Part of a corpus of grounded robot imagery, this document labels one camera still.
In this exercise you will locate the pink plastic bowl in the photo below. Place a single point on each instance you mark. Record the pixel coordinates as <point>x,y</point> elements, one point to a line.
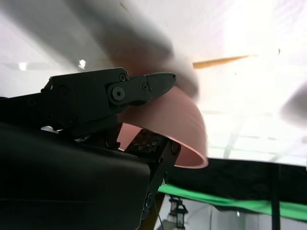
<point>182,115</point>

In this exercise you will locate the black backdrop cloth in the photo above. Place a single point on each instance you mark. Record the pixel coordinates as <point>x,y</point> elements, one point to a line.
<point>227,177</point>

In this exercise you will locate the black vertical pole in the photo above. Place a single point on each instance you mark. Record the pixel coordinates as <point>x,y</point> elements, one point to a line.
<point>276,191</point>

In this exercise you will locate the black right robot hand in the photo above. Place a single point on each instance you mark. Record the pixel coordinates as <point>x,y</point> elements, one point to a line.
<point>72,179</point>

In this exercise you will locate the green cloth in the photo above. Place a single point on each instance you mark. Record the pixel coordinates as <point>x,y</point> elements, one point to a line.
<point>216,201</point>

